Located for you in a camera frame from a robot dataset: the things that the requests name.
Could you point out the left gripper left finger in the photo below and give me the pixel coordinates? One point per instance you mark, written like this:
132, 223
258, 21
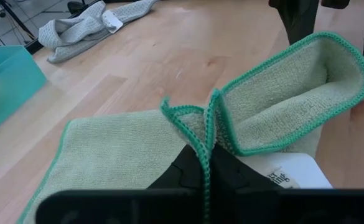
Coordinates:
181, 174

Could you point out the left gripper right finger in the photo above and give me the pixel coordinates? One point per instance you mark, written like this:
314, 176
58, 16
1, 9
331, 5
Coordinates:
234, 174

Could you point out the pale green microfiber towel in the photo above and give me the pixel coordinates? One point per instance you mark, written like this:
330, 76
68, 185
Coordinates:
113, 149

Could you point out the teal plastic bin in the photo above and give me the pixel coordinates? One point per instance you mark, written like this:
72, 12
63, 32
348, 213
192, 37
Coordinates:
7, 84

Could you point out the light grey microfiber towel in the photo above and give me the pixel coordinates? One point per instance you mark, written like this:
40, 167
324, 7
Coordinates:
79, 31

